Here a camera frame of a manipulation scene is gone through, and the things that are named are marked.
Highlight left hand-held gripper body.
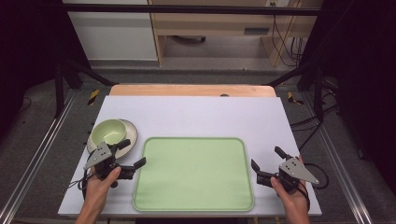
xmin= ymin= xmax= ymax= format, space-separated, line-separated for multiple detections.
xmin=83 ymin=142 xmax=135 ymax=189

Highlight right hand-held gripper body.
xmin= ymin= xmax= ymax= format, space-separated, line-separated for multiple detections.
xmin=257 ymin=157 xmax=320 ymax=192

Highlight cream plate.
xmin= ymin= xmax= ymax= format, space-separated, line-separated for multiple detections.
xmin=86 ymin=119 xmax=139 ymax=161

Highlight green bowl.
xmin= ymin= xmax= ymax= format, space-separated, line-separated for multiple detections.
xmin=91 ymin=119 xmax=128 ymax=147

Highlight green tray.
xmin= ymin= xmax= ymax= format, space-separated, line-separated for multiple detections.
xmin=132 ymin=136 xmax=256 ymax=213

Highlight person's right hand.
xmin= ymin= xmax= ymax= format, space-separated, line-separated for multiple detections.
xmin=270 ymin=176 xmax=311 ymax=213

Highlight person's left hand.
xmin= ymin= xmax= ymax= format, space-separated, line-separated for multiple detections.
xmin=83 ymin=166 xmax=122 ymax=208

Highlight yellow black tape strip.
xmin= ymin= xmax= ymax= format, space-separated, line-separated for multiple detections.
xmin=286 ymin=91 xmax=304 ymax=106
xmin=87 ymin=89 xmax=101 ymax=106

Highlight white table board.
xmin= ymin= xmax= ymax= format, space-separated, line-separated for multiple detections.
xmin=57 ymin=95 xmax=322 ymax=218

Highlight black metal stand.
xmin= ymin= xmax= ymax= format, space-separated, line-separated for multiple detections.
xmin=266 ymin=60 xmax=325 ymax=123
xmin=53 ymin=55 xmax=117 ymax=119

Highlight wooden table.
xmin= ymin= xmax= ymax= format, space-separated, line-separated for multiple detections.
xmin=109 ymin=83 xmax=277 ymax=98

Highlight white cabinet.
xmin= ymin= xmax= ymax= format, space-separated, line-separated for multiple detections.
xmin=62 ymin=0 xmax=159 ymax=62

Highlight black curtain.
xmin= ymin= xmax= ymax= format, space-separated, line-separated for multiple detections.
xmin=306 ymin=0 xmax=396 ymax=190
xmin=0 ymin=0 xmax=69 ymax=141

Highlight grey desk label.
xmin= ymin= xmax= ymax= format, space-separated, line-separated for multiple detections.
xmin=243 ymin=27 xmax=271 ymax=35

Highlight wooden desk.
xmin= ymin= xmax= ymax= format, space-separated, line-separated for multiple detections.
xmin=147 ymin=0 xmax=325 ymax=67

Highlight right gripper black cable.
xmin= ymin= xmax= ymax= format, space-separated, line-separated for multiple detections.
xmin=298 ymin=162 xmax=330 ymax=213

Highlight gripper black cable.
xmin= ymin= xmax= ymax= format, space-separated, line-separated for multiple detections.
xmin=62 ymin=169 xmax=96 ymax=200
xmin=298 ymin=162 xmax=330 ymax=213

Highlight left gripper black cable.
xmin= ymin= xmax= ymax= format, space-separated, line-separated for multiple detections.
xmin=62 ymin=169 xmax=96 ymax=200

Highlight black floor cables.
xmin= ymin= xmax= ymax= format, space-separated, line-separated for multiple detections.
xmin=290 ymin=77 xmax=341 ymax=153

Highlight aluminium floor rail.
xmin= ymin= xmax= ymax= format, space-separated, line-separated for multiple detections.
xmin=302 ymin=92 xmax=375 ymax=224
xmin=0 ymin=89 xmax=78 ymax=224

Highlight hanging black cables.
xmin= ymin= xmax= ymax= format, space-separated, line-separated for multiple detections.
xmin=272 ymin=14 xmax=305 ymax=68

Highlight black horizontal frame bar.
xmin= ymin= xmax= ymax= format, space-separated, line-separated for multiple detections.
xmin=60 ymin=3 xmax=322 ymax=17

